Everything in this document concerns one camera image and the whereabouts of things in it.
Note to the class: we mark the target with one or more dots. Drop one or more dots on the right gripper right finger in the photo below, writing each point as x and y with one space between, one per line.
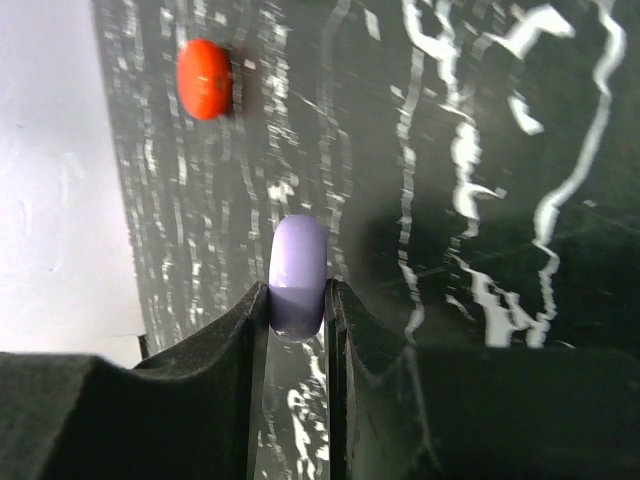
401 411

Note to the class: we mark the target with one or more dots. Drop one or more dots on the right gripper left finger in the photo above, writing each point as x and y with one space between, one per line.
189 412

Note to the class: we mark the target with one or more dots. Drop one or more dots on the purple earbud charging case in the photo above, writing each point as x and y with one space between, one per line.
297 278

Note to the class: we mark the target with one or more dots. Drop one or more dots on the red earbud charging case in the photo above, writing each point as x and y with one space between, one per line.
204 79

